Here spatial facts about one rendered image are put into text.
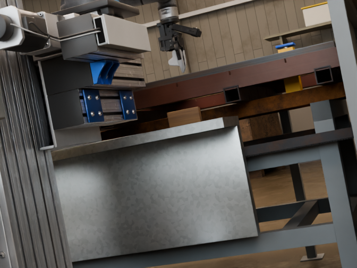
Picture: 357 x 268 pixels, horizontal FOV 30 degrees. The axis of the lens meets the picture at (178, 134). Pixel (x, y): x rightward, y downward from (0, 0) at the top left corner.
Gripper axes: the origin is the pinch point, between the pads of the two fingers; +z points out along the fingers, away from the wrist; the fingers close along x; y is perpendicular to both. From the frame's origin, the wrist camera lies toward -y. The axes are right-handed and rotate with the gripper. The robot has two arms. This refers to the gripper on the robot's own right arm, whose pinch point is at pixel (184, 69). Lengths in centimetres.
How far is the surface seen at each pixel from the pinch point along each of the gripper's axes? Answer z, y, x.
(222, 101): 14.1, -5.5, -28.0
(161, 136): 25, -7, 61
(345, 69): 18, -64, 75
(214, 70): 6.8, -21.0, 37.0
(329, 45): 7, -58, 37
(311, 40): -76, 22, -699
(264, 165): 40, -31, 35
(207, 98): 11.5, 0.6, -28.0
